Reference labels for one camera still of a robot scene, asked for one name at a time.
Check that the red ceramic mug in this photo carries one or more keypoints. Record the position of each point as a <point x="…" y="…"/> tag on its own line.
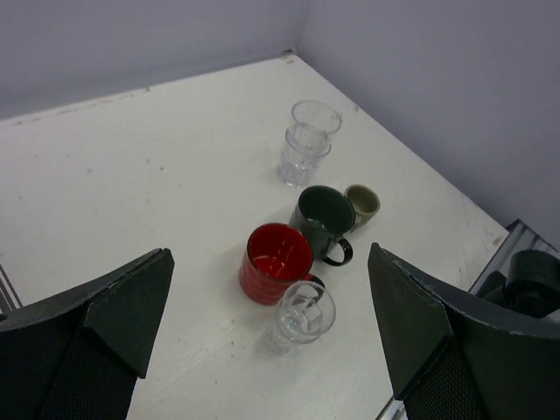
<point x="276" y="257"/>

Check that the dark green ceramic mug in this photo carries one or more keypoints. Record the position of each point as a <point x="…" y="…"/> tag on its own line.
<point x="324" y="216"/>

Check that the clear faceted glass cup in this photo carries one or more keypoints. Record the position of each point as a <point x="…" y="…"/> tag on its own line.
<point x="305" y="312"/>
<point x="298" y="163"/>
<point x="314" y="124"/>

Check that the aluminium mounting rail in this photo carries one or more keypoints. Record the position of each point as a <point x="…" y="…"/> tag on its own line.
<point x="520" y="237"/>

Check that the olive green ceramic mug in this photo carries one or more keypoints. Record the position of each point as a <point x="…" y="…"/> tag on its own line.
<point x="365" y="202"/>

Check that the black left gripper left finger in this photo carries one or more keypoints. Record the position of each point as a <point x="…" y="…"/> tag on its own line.
<point x="78" y="354"/>

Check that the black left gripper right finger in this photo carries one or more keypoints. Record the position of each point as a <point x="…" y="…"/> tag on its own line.
<point x="453" y="355"/>

